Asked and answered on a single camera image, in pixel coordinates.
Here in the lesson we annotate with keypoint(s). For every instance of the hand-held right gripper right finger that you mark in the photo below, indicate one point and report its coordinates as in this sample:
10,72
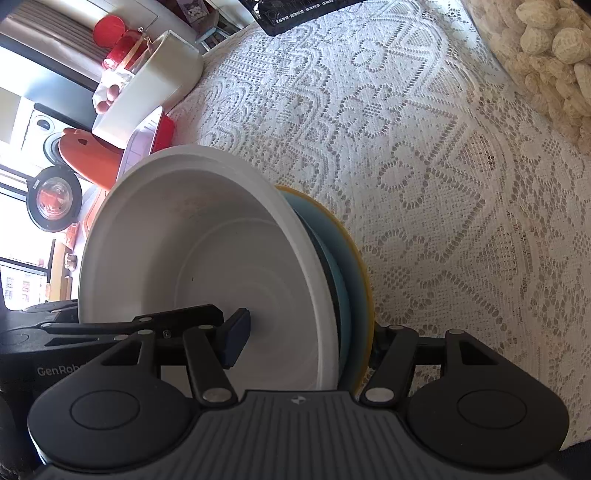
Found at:
390,350

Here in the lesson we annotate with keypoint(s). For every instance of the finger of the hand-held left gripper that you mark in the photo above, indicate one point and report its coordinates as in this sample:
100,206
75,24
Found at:
184,318

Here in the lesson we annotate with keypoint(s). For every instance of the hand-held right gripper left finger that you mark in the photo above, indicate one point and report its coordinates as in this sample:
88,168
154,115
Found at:
238,337

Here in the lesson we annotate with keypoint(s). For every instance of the yellow-rimmed bowl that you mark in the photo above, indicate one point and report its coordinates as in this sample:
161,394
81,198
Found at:
359,374

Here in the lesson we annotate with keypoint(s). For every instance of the blue bowl with black rim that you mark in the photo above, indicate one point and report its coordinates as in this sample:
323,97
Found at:
351,300

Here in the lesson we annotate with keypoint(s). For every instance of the plain white bowl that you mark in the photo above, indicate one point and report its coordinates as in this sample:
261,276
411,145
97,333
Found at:
184,240

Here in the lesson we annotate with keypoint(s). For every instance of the white lace tablecloth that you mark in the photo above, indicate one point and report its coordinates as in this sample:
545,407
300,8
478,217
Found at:
438,207

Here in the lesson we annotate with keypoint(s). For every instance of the white tray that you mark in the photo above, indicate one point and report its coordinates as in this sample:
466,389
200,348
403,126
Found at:
138,143

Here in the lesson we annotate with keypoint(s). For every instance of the red tray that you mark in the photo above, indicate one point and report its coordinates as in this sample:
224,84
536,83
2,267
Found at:
167,131

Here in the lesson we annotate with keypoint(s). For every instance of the orange chair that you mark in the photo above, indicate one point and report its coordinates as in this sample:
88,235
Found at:
87,157

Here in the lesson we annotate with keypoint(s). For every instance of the beige plastic container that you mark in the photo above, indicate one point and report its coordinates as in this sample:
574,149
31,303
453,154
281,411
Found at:
157,87

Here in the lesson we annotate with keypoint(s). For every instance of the washing machine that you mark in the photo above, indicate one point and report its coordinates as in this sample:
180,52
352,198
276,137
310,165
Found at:
39,127

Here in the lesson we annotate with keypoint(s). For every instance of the red transparent jar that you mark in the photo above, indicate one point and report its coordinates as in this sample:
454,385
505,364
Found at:
122,53

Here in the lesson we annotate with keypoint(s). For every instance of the red canister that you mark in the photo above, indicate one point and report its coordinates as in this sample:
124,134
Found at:
108,32

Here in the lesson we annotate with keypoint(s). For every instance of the black snack package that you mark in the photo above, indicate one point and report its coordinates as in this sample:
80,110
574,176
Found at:
300,14

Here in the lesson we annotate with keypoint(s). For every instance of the glass jar of peanuts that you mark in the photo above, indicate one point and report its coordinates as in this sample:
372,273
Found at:
545,50

